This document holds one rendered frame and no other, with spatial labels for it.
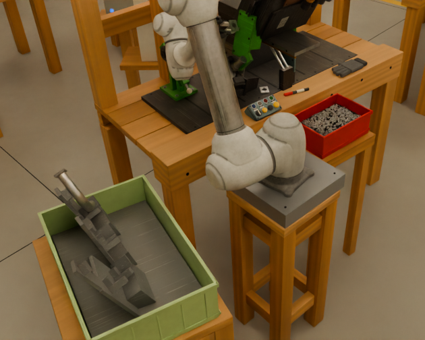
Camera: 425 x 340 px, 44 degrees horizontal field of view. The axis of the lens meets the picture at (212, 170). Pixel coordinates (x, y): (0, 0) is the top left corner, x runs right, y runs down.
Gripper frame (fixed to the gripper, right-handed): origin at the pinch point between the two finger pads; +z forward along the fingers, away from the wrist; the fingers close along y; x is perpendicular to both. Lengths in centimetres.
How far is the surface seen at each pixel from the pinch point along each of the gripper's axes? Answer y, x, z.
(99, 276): -93, -13, -102
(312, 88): -35, -9, 35
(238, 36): -4.2, -0.3, 4.4
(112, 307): -104, -1, -94
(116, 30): 16, 36, -36
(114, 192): -65, 15, -73
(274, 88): -29.5, 3.5, 23.0
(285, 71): -25.4, -7.4, 21.1
